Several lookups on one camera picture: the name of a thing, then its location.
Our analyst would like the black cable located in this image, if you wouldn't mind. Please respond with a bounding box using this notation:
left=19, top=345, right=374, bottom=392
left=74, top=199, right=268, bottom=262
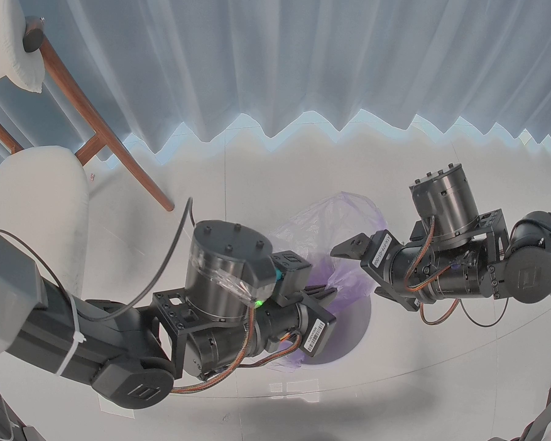
left=459, top=298, right=511, bottom=328
left=0, top=197, right=196, bottom=322

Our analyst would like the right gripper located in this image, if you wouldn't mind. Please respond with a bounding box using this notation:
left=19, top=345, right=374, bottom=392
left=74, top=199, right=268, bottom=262
left=330, top=230, right=435, bottom=296

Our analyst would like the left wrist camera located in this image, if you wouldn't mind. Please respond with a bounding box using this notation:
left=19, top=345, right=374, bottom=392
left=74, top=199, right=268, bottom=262
left=270, top=251, right=312, bottom=304

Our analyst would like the pale blue curtain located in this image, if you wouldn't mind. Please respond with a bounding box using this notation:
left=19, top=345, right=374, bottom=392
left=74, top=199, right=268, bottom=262
left=0, top=0, right=551, bottom=185

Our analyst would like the white trash bin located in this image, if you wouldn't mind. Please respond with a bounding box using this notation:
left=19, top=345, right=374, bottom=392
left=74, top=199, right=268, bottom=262
left=298, top=292, right=373, bottom=366

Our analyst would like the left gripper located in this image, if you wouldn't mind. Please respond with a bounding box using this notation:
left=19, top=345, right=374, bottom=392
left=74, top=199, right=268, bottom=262
left=252, top=285, right=339, bottom=358

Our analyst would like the wooden chair with white cushions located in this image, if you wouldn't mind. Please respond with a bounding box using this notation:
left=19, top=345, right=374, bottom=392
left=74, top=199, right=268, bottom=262
left=0, top=0, right=175, bottom=295

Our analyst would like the purple plastic bag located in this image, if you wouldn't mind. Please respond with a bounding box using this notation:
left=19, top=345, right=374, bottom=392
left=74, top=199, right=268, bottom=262
left=268, top=191, right=388, bottom=371

